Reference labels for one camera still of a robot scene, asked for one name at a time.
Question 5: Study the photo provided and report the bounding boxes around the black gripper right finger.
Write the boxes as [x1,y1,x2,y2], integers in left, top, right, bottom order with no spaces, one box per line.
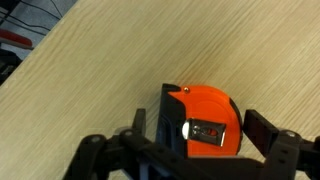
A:
[242,109,320,180]

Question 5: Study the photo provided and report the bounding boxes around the orange black measuring tape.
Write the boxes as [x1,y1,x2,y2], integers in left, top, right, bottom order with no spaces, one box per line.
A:
[155,83,244,159]

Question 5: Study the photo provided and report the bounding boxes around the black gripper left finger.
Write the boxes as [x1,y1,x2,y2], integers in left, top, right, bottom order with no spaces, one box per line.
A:
[63,108,214,180]

